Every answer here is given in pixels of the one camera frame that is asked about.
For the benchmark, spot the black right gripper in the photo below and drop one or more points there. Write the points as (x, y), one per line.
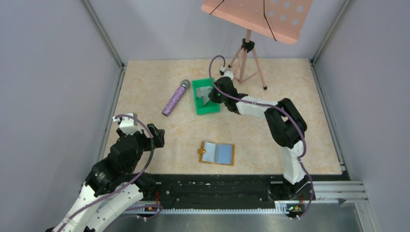
(216, 95)

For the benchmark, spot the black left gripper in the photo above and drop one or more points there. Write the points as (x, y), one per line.
(154, 136)

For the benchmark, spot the yellow leather card holder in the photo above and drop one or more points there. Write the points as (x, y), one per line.
(213, 153)

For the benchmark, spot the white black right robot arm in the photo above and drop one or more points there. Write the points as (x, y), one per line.
(285, 123)

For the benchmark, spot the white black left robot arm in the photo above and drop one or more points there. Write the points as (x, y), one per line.
(112, 186)

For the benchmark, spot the green plastic bin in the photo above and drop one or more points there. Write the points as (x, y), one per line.
(210, 107)

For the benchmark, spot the purple glitter microphone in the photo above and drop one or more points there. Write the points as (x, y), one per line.
(172, 103)

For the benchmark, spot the pink music stand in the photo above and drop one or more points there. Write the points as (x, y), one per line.
(280, 20)

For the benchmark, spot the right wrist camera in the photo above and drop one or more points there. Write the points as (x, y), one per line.
(224, 72)

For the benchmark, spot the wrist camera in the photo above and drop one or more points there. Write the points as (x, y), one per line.
(224, 72)
(127, 124)

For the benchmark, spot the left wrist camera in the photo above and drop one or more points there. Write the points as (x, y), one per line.
(127, 124)

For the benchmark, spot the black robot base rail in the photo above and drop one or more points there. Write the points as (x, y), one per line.
(245, 194)

